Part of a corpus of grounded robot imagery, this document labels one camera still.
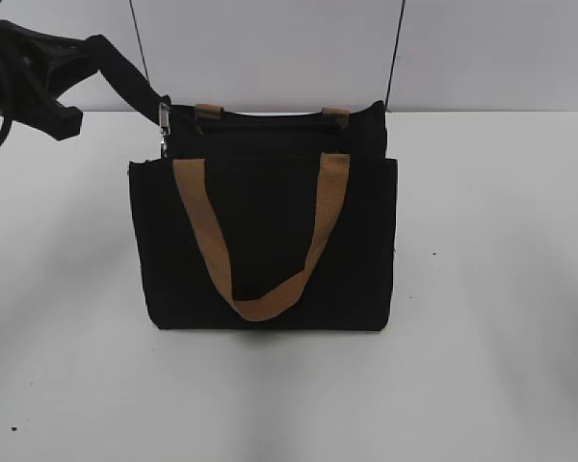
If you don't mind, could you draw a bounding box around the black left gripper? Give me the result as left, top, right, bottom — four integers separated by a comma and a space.
0, 19, 97, 141

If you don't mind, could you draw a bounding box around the black canvas tote bag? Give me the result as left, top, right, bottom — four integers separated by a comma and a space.
85, 36, 398, 331

